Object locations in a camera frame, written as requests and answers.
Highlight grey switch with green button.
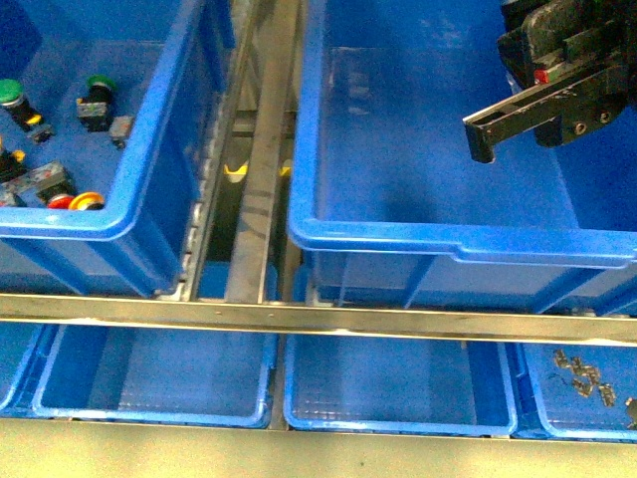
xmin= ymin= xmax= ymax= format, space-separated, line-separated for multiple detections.
xmin=76 ymin=74 xmax=135 ymax=150

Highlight small grey metal parts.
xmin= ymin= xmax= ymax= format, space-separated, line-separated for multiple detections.
xmin=552 ymin=349 xmax=617 ymax=407

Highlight green mushroom push button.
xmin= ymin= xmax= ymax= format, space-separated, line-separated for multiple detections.
xmin=1 ymin=79 xmax=55 ymax=144

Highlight blue plastic bin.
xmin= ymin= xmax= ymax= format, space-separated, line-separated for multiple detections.
xmin=289 ymin=1 xmax=636 ymax=315
xmin=1 ymin=1 xmax=235 ymax=297

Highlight yellow mushroom push button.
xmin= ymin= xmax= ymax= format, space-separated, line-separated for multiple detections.
xmin=0 ymin=142 xmax=27 ymax=183

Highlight metal roller rack frame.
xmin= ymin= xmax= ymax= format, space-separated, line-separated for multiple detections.
xmin=179 ymin=1 xmax=305 ymax=431

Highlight lower blue bin far left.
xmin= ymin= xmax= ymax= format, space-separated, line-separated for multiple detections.
xmin=1 ymin=323 xmax=58 ymax=418

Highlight front metal shelf rail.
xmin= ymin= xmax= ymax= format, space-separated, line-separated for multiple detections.
xmin=1 ymin=294 xmax=636 ymax=347

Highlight blue left plastic bin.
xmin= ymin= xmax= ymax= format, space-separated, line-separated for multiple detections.
xmin=1 ymin=1 xmax=235 ymax=297

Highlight lower blue bin middle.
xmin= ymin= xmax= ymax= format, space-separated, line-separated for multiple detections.
xmin=284 ymin=335 xmax=518 ymax=437

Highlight lower blue bin right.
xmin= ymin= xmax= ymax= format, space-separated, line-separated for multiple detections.
xmin=506 ymin=344 xmax=636 ymax=443

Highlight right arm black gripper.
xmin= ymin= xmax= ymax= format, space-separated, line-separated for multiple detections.
xmin=463 ymin=1 xmax=636 ymax=163

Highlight blue middle plastic bin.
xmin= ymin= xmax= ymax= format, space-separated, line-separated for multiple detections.
xmin=289 ymin=1 xmax=636 ymax=315

